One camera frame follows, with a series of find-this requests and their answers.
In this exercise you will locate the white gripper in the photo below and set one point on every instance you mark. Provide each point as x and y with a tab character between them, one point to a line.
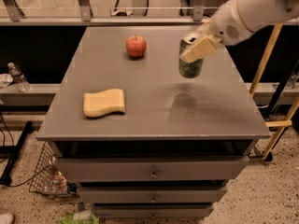
226	23

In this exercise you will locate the clear plastic water bottle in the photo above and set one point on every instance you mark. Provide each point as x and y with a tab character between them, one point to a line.
18	77

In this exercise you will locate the black stand with cables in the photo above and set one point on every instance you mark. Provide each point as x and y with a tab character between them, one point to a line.
11	153

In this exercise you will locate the yellow sponge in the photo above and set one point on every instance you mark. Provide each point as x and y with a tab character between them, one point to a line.
104	102

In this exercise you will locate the red apple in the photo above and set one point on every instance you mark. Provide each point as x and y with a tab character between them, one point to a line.
136	46

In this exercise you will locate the green wipes package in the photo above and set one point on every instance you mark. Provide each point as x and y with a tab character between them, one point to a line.
83	217

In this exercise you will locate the metal window rail frame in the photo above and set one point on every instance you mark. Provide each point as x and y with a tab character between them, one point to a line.
98	12

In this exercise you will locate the grey drawer cabinet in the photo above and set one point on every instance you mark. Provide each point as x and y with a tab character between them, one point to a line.
179	141

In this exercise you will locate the green soda can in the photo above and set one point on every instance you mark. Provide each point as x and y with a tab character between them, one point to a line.
189	67

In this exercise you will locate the wire mesh basket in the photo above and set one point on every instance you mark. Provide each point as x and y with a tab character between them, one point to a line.
47	180

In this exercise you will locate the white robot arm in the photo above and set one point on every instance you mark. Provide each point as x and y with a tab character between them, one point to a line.
258	14

